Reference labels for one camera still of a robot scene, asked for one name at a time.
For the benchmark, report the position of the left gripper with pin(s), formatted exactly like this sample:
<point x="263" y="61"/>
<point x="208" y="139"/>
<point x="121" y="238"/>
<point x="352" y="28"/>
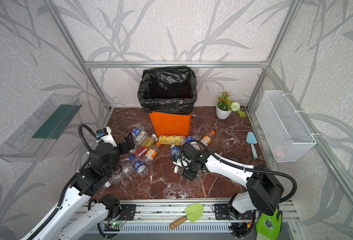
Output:
<point x="124" y="143"/>

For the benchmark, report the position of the clear bottle green label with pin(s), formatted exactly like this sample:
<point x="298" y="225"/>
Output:
<point x="178" y="170"/>

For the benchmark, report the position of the blue label crushed bottle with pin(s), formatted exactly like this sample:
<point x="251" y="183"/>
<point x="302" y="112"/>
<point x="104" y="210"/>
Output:
<point x="139" y="134"/>

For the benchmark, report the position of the blue label water bottle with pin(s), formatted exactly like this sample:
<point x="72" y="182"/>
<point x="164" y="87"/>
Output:
<point x="174" y="151"/>

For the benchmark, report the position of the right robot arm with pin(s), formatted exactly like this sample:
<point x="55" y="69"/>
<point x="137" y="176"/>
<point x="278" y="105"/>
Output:
<point x="266" y="189"/>

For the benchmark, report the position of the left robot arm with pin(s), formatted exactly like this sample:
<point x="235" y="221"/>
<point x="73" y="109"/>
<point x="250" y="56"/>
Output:
<point x="104" y="157"/>

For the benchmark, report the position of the orange trash bin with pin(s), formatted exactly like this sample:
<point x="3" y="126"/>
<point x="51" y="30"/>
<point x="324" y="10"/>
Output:
<point x="171" y="124"/>

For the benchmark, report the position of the black bin liner bag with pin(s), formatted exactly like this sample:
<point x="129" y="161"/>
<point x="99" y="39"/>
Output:
<point x="168" y="90"/>

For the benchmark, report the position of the red yellow tea bottle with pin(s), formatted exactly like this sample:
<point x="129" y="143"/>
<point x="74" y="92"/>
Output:
<point x="145" y="145"/>

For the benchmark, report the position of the pepsi label clear bottle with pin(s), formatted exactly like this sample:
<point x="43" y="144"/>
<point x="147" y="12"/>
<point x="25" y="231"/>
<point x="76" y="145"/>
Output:
<point x="140" y="168"/>

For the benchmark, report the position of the orange label clear bottle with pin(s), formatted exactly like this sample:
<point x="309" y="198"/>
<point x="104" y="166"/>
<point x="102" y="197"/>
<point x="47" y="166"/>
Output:
<point x="151" y="154"/>

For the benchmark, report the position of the clear bottle white cap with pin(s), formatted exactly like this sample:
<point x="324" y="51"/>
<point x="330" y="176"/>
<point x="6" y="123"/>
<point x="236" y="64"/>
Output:
<point x="116" y="178"/>

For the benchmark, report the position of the white orange drink bottle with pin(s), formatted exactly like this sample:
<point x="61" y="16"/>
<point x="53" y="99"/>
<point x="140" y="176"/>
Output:
<point x="195" y="145"/>

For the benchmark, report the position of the yellow label tea bottle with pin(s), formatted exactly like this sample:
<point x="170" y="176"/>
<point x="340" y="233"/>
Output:
<point x="171" y="140"/>

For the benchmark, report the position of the orange cap clear bottle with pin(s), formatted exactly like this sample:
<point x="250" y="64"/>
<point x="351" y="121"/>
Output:
<point x="207" y="139"/>

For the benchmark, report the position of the green garden trowel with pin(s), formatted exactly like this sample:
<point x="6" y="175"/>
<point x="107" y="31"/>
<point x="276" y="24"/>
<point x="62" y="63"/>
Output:
<point x="192" y="213"/>

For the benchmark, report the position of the teal silicone spatula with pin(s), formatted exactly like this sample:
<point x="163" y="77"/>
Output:
<point x="251" y="139"/>

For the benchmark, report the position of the white potted artificial flowers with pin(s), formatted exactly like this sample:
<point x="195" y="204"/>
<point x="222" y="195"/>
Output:
<point x="225" y="106"/>

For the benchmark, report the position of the green work glove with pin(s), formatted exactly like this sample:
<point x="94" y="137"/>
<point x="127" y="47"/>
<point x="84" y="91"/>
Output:
<point x="269" y="227"/>

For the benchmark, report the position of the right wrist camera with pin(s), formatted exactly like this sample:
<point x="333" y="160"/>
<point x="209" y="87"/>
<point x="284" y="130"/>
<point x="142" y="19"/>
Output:
<point x="181" y="162"/>

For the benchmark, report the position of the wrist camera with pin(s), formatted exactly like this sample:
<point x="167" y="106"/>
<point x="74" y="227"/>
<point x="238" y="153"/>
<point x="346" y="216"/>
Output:
<point x="181" y="162"/>
<point x="104" y="136"/>

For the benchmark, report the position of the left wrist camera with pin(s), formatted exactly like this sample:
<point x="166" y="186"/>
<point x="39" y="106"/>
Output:
<point x="104" y="136"/>

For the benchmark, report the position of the clear acrylic wall shelf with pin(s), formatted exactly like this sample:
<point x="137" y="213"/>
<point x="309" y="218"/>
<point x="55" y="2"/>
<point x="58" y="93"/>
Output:
<point x="33" y="140"/>

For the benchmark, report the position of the white wire mesh basket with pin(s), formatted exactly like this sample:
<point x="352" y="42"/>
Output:
<point x="287" y="135"/>

